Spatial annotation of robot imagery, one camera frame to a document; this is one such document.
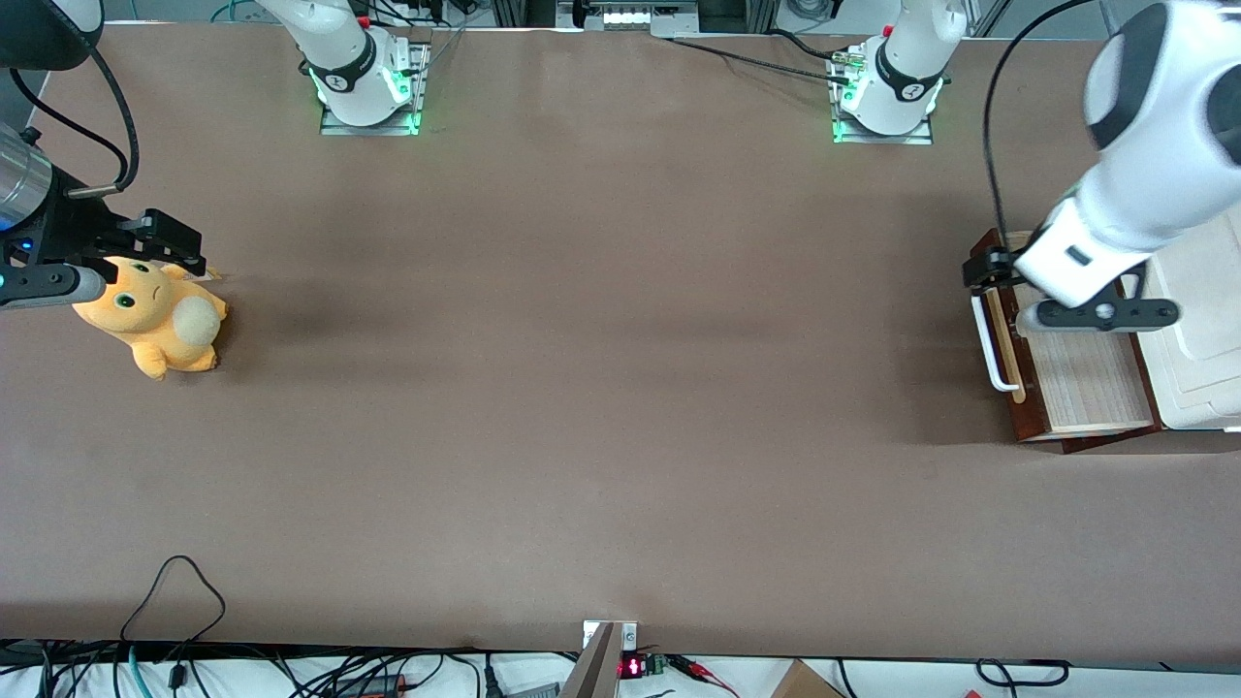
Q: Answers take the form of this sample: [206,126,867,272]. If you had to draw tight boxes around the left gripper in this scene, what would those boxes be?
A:
[963,199,1155,309]

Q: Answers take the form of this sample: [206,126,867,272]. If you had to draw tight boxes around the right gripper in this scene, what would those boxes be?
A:
[5,170,207,278]

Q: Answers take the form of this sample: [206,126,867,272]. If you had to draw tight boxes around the white drawer handle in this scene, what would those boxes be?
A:
[971,291,1021,395]

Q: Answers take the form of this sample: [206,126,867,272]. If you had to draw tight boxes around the brown wooden drawer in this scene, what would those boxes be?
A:
[971,229,1164,444]

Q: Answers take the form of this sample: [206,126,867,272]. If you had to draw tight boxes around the yellow plush toy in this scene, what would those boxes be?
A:
[71,254,230,381]

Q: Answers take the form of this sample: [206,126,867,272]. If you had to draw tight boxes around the white cabinet with brown front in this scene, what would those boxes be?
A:
[1062,199,1241,455]

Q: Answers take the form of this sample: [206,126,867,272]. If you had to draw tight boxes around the white light fixture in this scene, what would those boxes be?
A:
[557,0,704,40]

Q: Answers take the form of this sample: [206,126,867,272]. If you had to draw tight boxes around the brown cardboard box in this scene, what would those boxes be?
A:
[771,659,846,698]

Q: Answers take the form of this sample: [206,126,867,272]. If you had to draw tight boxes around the black power adapter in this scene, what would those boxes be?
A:
[334,673,409,698]

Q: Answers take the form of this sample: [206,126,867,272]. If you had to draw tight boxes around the light wooden handle backing strip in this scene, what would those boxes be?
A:
[984,289,1029,404]

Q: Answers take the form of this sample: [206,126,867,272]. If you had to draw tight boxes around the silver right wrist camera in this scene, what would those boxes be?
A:
[0,264,110,311]

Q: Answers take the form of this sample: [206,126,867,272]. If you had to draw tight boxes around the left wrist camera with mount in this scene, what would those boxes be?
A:
[1016,299,1181,334]

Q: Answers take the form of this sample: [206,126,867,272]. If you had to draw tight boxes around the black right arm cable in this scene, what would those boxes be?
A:
[85,44,141,200]
[8,66,129,166]

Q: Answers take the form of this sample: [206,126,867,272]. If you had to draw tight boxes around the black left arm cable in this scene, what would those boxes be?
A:
[981,0,1101,255]

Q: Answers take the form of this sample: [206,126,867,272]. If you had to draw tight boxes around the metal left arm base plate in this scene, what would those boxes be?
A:
[829,48,935,147]

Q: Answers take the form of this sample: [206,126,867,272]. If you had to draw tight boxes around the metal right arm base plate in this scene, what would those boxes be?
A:
[319,41,430,138]

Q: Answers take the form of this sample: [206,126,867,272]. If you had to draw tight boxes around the black cable to arm base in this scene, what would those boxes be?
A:
[664,29,859,88]

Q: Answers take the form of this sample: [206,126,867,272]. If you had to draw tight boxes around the black looped cable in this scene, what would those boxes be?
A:
[119,555,228,691]

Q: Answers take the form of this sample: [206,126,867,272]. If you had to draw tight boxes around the black cable loop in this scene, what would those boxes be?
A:
[973,658,1073,691]

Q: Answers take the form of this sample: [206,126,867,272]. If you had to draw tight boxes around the red wires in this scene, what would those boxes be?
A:
[669,655,741,696]

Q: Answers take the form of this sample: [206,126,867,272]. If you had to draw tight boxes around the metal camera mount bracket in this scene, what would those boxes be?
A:
[582,620,640,653]

